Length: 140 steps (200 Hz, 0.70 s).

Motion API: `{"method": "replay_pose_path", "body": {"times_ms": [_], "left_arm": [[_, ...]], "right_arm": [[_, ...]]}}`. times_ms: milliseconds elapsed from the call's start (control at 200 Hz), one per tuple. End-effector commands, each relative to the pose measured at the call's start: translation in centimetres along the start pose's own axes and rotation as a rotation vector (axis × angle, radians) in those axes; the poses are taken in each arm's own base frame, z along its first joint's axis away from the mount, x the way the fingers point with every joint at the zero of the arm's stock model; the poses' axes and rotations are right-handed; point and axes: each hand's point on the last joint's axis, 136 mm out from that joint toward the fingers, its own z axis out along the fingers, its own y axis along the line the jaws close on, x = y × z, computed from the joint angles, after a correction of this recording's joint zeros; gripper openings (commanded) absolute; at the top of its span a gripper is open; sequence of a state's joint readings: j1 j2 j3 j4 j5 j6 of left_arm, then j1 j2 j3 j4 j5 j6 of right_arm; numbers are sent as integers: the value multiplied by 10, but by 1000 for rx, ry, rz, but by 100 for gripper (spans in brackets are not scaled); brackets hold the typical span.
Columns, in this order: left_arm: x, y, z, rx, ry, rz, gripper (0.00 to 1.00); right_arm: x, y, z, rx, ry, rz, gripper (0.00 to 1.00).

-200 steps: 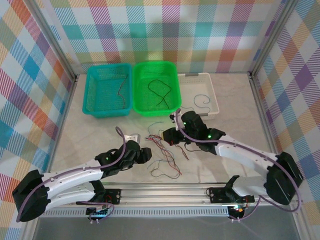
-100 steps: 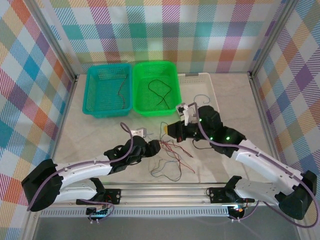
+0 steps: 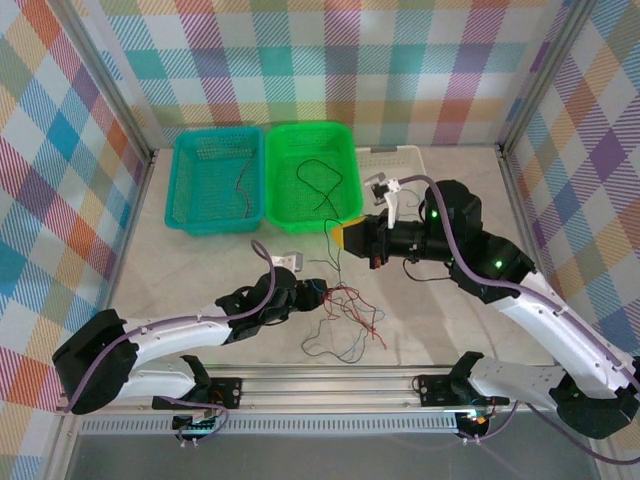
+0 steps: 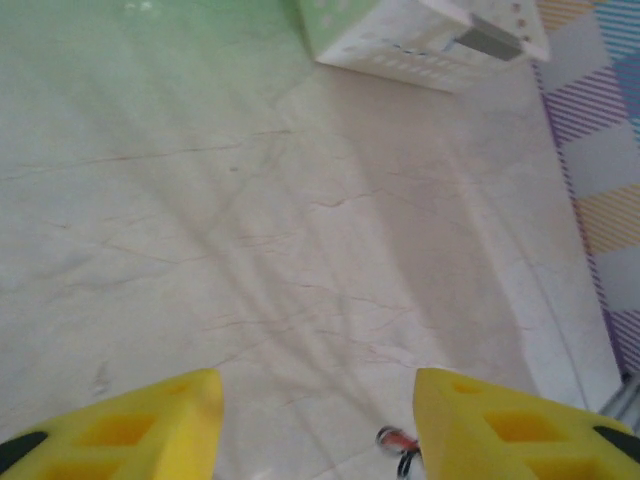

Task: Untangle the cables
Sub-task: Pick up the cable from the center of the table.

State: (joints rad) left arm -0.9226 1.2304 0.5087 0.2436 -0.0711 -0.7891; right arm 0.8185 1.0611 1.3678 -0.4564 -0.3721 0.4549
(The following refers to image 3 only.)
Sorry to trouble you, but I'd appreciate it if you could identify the thin dark green cable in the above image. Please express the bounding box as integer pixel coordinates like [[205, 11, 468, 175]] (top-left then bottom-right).
[[307, 216, 347, 287]]

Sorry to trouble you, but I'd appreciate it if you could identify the thin black cable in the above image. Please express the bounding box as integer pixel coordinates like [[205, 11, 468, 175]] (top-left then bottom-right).
[[296, 158, 346, 213]]

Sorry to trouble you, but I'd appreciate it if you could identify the white plastic basket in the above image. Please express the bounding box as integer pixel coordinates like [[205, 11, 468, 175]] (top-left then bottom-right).
[[353, 144, 435, 222]]

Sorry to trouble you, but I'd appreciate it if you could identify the green plastic basket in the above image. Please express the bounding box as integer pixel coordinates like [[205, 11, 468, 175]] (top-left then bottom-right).
[[263, 121, 365, 235]]

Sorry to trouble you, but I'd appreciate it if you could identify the black mounting plate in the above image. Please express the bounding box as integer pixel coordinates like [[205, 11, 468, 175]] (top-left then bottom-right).
[[208, 377, 245, 407], [416, 373, 454, 407]]

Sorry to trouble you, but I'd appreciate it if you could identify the teal plastic basket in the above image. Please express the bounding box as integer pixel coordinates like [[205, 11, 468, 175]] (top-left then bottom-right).
[[163, 125, 265, 237]]

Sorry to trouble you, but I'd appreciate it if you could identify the small controller board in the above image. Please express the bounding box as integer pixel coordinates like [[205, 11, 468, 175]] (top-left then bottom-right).
[[172, 410, 226, 435], [452, 407, 499, 429]]

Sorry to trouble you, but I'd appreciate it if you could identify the checkered cloth backdrop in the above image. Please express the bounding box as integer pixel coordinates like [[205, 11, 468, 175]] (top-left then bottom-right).
[[0, 0, 640, 480]]

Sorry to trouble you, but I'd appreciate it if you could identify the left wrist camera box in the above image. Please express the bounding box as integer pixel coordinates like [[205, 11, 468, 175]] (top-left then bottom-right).
[[272, 251, 305, 274]]

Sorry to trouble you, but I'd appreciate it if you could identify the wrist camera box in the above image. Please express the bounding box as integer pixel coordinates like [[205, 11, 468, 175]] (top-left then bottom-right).
[[272, 251, 305, 274], [363, 173, 402, 231]]

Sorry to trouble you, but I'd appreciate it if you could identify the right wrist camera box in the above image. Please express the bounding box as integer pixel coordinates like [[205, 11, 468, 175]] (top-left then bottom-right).
[[363, 173, 402, 231]]

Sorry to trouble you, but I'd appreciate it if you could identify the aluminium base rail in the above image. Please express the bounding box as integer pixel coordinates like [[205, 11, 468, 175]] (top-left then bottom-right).
[[107, 363, 524, 416]]

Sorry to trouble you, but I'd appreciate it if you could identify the aluminium frame side rail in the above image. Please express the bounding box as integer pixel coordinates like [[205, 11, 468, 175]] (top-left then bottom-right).
[[42, 149, 159, 480], [498, 147, 624, 480]]

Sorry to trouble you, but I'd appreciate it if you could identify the slotted grey cable tray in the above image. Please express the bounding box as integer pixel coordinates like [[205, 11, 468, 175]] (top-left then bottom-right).
[[79, 417, 461, 437]]

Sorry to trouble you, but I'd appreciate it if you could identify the aluminium frame post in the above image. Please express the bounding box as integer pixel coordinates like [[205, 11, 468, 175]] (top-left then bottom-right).
[[497, 0, 591, 159], [57, 0, 159, 164]]

